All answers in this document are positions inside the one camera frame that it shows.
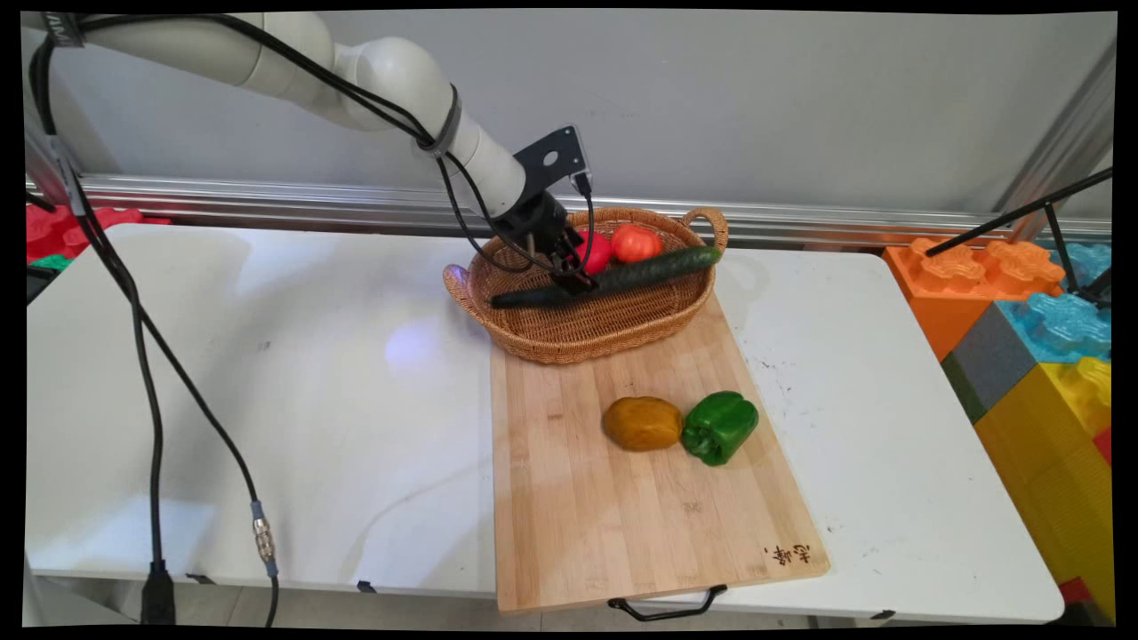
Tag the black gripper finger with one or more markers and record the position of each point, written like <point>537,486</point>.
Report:
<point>562,244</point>
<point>582,276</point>

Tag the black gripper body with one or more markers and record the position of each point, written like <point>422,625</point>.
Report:
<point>532,222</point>

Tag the long dark green cucumber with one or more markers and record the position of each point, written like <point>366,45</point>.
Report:
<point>658,267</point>

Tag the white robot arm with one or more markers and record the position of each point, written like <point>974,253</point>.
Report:
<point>391,76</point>

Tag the woven wicker basket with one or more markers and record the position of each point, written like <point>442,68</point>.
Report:
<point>587,333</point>

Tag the orange-red tomato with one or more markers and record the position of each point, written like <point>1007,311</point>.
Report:
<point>635,244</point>

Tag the yellow-brown potato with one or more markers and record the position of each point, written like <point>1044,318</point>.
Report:
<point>642,423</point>

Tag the green bell pepper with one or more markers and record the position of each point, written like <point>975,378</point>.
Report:
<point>720,427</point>

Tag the wooden cutting board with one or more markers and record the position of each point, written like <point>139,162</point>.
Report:
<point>640,516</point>

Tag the orange foam block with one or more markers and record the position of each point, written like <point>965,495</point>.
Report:
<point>942,284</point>

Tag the grey foam block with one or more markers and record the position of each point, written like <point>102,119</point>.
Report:
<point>987,364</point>

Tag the red foam block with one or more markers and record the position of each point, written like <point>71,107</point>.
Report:
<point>62,229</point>

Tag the black tripod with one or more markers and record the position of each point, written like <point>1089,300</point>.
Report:
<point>1049,213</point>

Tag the green foam block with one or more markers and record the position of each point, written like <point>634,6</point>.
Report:
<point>49,263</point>

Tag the light blue foam block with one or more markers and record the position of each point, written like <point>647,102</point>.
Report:
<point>1067,324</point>

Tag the black camera mounting plate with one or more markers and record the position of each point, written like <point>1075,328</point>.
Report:
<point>551,158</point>

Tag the aluminium wall rail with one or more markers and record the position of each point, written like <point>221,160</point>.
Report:
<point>267,200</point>

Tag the aluminium frame post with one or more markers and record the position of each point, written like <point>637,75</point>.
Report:
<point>1067,133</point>

